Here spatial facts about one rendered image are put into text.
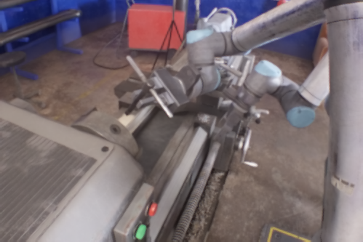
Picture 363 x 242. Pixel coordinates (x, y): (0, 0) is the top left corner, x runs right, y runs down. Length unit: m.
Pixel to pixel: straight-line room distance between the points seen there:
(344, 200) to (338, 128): 0.12
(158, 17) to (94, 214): 3.73
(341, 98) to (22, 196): 0.53
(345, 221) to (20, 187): 0.56
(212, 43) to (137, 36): 3.35
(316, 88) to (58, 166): 0.75
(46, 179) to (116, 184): 0.13
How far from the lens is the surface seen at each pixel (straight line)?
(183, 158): 1.20
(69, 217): 0.45
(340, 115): 0.45
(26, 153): 0.56
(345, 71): 0.43
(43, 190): 0.48
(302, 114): 0.90
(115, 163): 0.52
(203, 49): 0.85
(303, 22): 0.69
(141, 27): 4.12
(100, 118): 0.82
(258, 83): 0.96
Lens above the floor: 1.70
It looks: 34 degrees down
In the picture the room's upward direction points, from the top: 5 degrees clockwise
